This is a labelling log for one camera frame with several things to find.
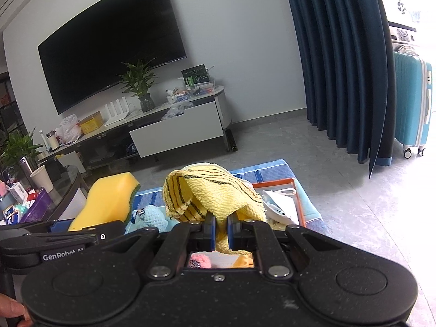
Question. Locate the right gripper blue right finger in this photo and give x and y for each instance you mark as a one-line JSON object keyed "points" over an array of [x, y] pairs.
{"points": [[234, 232]]}

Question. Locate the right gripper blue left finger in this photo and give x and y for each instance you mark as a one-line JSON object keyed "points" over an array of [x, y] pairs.
{"points": [[209, 233]]}

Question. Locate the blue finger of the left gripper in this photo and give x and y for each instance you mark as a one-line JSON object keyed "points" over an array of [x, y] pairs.
{"points": [[37, 233], [60, 226]]}

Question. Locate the orange cloth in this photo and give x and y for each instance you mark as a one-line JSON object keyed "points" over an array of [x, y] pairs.
{"points": [[244, 261]]}

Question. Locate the yellow striped towel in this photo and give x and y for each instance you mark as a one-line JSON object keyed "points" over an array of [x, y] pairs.
{"points": [[191, 193]]}

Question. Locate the pink fluffy pompom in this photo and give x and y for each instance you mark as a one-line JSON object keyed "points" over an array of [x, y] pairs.
{"points": [[199, 261]]}

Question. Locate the yellow sponge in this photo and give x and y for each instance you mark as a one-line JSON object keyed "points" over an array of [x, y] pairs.
{"points": [[109, 199]]}

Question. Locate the white drawstring pouch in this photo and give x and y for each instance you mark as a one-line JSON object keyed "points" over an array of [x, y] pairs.
{"points": [[280, 206]]}

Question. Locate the teal crochet plush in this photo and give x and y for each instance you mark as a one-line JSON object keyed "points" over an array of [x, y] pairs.
{"points": [[151, 216]]}

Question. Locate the person's left hand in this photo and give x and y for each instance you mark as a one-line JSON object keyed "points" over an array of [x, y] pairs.
{"points": [[11, 308]]}

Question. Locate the purple tray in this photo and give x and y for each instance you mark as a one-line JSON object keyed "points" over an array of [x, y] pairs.
{"points": [[40, 209]]}

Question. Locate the orange-rimmed white box lid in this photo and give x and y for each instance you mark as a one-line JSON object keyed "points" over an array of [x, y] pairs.
{"points": [[224, 261]]}

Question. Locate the dark round side table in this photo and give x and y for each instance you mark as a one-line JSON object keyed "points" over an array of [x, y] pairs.
{"points": [[69, 196]]}

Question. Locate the white paper cup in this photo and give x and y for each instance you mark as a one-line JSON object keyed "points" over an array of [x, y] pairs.
{"points": [[41, 179]]}

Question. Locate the steel tumbler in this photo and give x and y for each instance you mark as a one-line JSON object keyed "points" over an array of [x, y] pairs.
{"points": [[28, 166]]}

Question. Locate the green plant on table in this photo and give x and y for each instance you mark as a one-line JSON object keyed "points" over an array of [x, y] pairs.
{"points": [[17, 146]]}

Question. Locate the white plastic bag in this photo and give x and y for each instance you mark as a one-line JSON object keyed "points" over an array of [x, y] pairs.
{"points": [[69, 130]]}

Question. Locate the white tv cabinet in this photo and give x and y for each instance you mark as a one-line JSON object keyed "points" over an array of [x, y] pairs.
{"points": [[146, 134]]}

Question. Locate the yellow box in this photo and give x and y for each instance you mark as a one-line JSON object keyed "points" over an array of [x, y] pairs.
{"points": [[91, 123]]}

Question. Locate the white wifi router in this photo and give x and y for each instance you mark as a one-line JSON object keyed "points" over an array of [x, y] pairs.
{"points": [[117, 111]]}

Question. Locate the black green display box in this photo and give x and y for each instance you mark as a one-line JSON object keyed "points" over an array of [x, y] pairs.
{"points": [[196, 75]]}

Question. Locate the potted bamboo plant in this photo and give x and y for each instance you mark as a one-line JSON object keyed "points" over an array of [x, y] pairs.
{"points": [[138, 79]]}

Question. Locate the black television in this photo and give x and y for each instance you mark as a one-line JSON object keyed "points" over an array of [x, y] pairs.
{"points": [[91, 51]]}

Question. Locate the dark blue curtain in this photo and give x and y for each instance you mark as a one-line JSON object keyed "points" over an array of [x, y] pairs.
{"points": [[349, 74]]}

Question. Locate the teal suitcase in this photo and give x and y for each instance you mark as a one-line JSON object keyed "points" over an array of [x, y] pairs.
{"points": [[414, 94]]}

